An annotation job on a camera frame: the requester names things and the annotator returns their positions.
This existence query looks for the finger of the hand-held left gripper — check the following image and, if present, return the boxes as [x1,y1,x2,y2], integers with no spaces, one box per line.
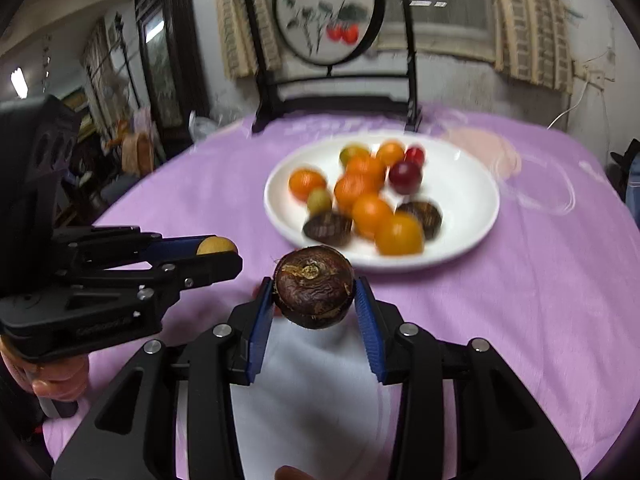
[52,225,216,273]
[70,251,244,321]

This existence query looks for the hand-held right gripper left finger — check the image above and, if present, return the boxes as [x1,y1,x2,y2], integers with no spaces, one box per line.
[51,276,276,480]

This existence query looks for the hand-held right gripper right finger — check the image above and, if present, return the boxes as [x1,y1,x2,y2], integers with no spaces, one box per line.
[352,275,583,480]

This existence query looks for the small yellow fruit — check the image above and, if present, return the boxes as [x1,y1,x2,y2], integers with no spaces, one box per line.
[196,236,239,257]

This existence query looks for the dark brown water chestnut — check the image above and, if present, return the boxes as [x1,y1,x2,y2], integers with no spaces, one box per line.
[301,211,355,248]
[395,200,443,241]
[272,246,356,330]

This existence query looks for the orange tangerine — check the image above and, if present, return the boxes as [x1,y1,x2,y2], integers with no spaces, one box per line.
[333,174,381,213]
[288,167,328,204]
[351,194,395,240]
[345,154,388,186]
[375,141,407,167]
[375,212,426,257]

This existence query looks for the dark red plum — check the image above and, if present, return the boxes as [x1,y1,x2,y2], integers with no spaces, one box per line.
[388,160,423,196]

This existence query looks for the white oval plate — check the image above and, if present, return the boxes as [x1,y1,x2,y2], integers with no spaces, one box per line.
[263,136,501,273]

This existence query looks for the green-yellow tangerine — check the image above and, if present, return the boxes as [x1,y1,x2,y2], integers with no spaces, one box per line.
[340,144,372,167]

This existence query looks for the person's right hand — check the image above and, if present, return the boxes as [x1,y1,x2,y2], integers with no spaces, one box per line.
[275,465,321,480]

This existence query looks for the person's left hand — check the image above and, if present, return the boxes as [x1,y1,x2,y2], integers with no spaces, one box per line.
[0,345,91,403]

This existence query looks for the white plastic bag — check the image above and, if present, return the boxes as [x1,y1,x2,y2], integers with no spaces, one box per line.
[189,112,226,143]

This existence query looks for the purple tablecloth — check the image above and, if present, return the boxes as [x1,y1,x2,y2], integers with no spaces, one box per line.
[42,102,640,480]

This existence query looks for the dark wooden cabinet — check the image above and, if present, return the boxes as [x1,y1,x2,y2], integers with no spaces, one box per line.
[134,0,211,161]

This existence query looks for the beige checked curtain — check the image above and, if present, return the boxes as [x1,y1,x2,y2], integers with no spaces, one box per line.
[487,0,573,93]
[212,0,283,78]

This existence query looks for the black framed painted table screen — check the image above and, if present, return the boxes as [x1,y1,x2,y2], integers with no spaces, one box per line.
[239,0,423,133]

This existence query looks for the blue cloth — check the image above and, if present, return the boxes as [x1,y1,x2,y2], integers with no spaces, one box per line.
[625,157,640,201]

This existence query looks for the window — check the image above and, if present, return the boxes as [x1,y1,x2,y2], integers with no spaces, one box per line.
[400,0,501,61]

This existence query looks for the white power strip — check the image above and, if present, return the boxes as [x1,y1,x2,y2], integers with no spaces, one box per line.
[572,60,616,81]

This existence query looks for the white cable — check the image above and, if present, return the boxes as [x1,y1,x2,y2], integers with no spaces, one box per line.
[547,72,601,131]

